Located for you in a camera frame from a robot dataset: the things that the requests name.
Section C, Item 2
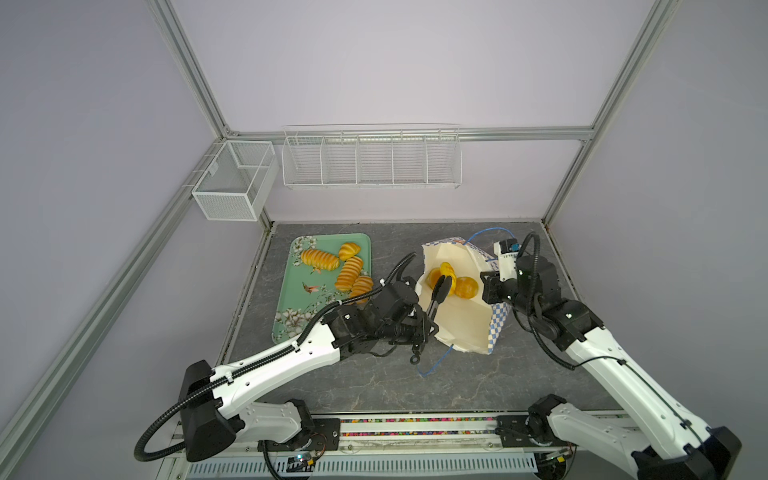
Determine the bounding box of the ridged fake bread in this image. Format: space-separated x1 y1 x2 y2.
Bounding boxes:
349 275 374 304
334 256 364 292

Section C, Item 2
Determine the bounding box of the round fake bread roll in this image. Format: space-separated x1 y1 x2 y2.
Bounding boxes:
425 268 442 289

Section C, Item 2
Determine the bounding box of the oval fake bread roll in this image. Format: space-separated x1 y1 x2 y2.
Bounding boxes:
439 262 457 295

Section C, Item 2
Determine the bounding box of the checkered paper bag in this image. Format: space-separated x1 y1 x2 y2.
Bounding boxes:
417 231 510 355

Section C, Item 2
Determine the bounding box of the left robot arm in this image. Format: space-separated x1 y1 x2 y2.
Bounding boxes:
133 254 453 462

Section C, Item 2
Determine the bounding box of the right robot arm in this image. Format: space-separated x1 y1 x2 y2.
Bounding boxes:
480 232 742 479

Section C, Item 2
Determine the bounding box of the green floral tray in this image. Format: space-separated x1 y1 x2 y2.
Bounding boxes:
272 233 372 344

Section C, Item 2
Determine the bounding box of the small white mesh basket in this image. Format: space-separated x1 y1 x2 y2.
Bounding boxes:
192 140 279 222

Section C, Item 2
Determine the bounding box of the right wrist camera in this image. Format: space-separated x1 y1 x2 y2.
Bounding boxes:
493 237 520 282

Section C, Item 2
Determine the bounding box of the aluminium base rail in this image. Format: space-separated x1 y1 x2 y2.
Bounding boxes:
155 410 655 480

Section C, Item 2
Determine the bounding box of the long white wire basket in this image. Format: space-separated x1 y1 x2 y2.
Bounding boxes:
282 123 463 189

